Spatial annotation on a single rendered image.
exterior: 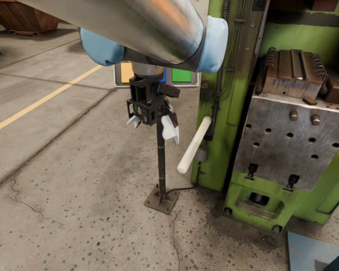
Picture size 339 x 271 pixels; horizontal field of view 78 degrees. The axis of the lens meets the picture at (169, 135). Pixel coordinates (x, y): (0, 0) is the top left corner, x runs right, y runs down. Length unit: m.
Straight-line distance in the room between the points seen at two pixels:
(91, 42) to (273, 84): 0.78
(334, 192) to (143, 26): 1.49
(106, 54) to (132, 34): 0.18
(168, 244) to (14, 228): 1.01
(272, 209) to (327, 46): 0.96
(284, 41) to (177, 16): 1.25
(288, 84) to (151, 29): 0.85
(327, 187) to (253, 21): 1.00
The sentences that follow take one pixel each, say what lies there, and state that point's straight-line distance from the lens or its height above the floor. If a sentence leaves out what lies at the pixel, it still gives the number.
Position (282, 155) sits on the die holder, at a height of 0.65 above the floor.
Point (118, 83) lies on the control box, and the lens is 0.88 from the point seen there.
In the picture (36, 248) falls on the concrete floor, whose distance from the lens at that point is 1.65.
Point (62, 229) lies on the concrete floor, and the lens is 1.65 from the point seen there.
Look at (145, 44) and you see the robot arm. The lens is 0.20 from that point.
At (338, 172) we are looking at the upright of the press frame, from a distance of 1.45.
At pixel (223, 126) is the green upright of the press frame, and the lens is 1.29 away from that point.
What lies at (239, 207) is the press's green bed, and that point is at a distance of 1.46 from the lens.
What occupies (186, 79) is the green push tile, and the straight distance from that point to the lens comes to 0.86.
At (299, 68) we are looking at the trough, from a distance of 1.14.
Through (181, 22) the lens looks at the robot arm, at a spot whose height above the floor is 1.28.
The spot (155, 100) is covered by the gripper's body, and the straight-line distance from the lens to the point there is 0.52.
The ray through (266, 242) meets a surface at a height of 0.00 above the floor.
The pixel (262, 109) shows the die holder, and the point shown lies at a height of 0.86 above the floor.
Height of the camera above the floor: 1.31
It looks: 38 degrees down
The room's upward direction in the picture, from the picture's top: straight up
